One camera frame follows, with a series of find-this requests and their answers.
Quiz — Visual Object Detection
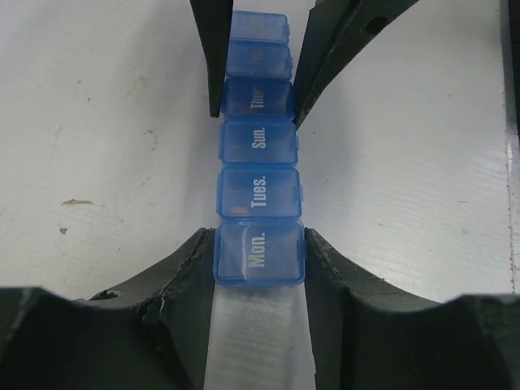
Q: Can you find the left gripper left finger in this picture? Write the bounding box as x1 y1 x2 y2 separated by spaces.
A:
1 228 215 389

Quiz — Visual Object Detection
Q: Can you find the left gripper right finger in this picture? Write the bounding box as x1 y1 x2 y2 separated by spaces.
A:
305 228 519 389

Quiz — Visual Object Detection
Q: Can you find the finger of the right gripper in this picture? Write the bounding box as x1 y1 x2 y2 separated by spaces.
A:
189 0 233 118
293 0 417 126

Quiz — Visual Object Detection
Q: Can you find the blue weekly pill organizer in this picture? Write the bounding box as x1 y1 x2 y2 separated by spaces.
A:
214 11 306 287

